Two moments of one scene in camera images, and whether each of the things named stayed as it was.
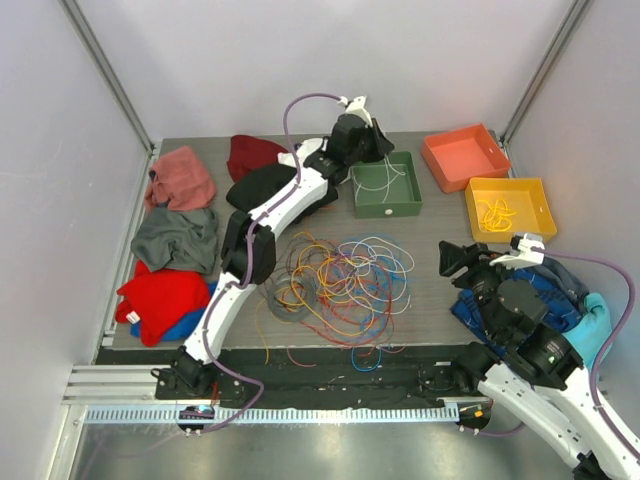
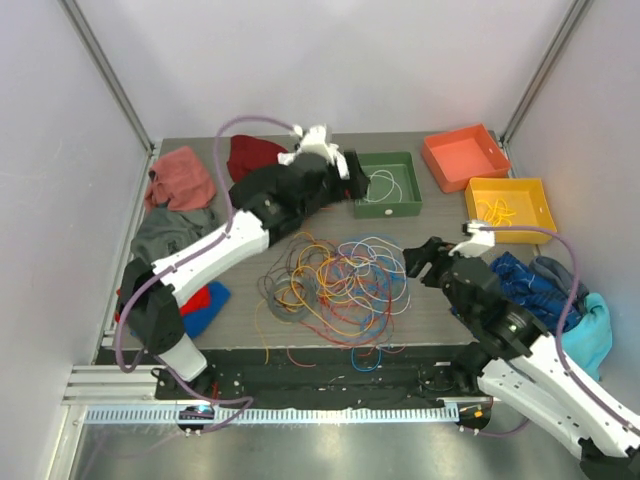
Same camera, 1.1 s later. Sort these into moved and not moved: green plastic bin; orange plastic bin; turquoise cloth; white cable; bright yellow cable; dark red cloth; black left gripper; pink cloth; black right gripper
Moved: black left gripper; white cable; black right gripper
Not moved: dark red cloth; turquoise cloth; bright yellow cable; green plastic bin; pink cloth; orange plastic bin
